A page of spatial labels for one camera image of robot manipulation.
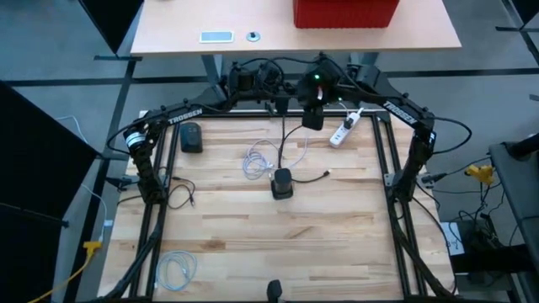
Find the white phone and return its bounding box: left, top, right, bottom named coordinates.
left=198, top=29, right=235, bottom=45

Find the black rounded object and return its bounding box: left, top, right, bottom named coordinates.
left=265, top=279, right=284, bottom=303

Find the black camera cable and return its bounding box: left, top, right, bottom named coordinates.
left=264, top=103, right=288, bottom=170

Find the black metal stand foot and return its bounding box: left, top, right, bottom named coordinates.
left=494, top=0, right=539, bottom=68

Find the grey side table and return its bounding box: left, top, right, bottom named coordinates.
left=488, top=141, right=539, bottom=303

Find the black equipment box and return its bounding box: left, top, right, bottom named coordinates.
left=452, top=217, right=539, bottom=275

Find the black aluminium table frame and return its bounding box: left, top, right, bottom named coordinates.
left=125, top=109, right=430, bottom=303

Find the thin white cable with plug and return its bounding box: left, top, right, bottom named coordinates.
left=56, top=114, right=115, bottom=244

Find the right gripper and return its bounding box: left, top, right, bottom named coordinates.
left=296, top=57, right=344, bottom=107

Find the yellow cable with plug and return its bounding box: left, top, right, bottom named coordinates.
left=27, top=240, right=104, bottom=303

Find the yellow connector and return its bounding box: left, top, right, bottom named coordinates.
left=464, top=163, right=496, bottom=187

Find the black plug with cable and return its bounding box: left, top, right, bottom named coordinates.
left=420, top=171, right=448, bottom=185

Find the large black partition panel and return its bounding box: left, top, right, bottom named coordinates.
left=0, top=82, right=101, bottom=303

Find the small black partition panel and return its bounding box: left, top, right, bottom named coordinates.
left=77, top=0, right=147, bottom=56

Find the black USB cable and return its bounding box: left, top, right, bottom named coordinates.
left=277, top=115, right=357, bottom=184

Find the black power bank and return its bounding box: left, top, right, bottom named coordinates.
left=179, top=121, right=204, bottom=153

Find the black sleeved cable bundle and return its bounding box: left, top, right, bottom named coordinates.
left=389, top=201, right=458, bottom=300
left=99, top=205, right=165, bottom=302

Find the lilac USB cable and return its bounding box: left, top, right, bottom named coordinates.
left=243, top=138, right=308, bottom=181

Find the beige desk top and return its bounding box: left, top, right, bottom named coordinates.
left=129, top=0, right=463, bottom=58

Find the red ribbed box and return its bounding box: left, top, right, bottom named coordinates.
left=292, top=0, right=401, bottom=29

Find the white paper sheet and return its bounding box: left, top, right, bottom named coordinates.
left=440, top=221, right=466, bottom=257

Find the white power strip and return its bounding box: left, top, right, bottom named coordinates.
left=328, top=107, right=366, bottom=149

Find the black charger block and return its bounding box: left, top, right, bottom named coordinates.
left=302, top=105, right=326, bottom=131
left=270, top=167, right=295, bottom=201

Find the black cylinder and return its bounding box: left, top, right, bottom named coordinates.
left=504, top=132, right=539, bottom=160

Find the light blue USB cable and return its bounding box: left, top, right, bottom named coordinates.
left=156, top=250, right=199, bottom=293

